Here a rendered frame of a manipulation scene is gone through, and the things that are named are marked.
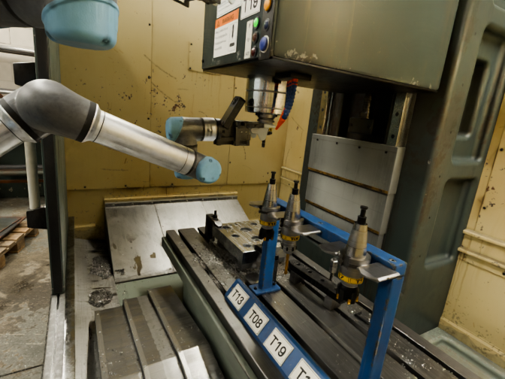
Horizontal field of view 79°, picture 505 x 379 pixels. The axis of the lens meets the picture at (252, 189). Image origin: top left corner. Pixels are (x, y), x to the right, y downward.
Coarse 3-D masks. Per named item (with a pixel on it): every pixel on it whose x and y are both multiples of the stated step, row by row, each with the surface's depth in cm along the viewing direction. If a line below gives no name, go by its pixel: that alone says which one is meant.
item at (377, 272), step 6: (372, 264) 61; (378, 264) 62; (360, 270) 59; (366, 270) 59; (372, 270) 59; (378, 270) 59; (384, 270) 59; (390, 270) 60; (366, 276) 57; (372, 276) 57; (378, 276) 57; (384, 276) 57; (390, 276) 57; (396, 276) 58
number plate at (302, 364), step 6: (300, 360) 70; (300, 366) 69; (306, 366) 68; (294, 372) 69; (300, 372) 68; (306, 372) 67; (312, 372) 67; (294, 378) 68; (300, 378) 67; (306, 378) 67; (312, 378) 66; (318, 378) 65
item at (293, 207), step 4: (292, 196) 79; (296, 196) 79; (288, 200) 81; (292, 200) 79; (296, 200) 79; (288, 204) 80; (292, 204) 79; (296, 204) 79; (288, 208) 80; (292, 208) 79; (296, 208) 79; (300, 208) 80; (288, 212) 80; (292, 212) 79; (296, 212) 79; (300, 212) 81; (284, 216) 81; (288, 216) 80; (292, 216) 79; (296, 216) 80; (300, 216) 81; (292, 220) 80; (296, 220) 80
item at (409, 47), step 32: (288, 0) 66; (320, 0) 70; (352, 0) 74; (384, 0) 79; (416, 0) 84; (448, 0) 91; (288, 32) 68; (320, 32) 72; (352, 32) 77; (384, 32) 82; (416, 32) 88; (448, 32) 94; (224, 64) 89; (256, 64) 78; (288, 64) 73; (320, 64) 75; (352, 64) 79; (384, 64) 85; (416, 64) 91
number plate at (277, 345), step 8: (272, 336) 78; (280, 336) 77; (264, 344) 78; (272, 344) 77; (280, 344) 75; (288, 344) 74; (272, 352) 75; (280, 352) 74; (288, 352) 73; (280, 360) 73
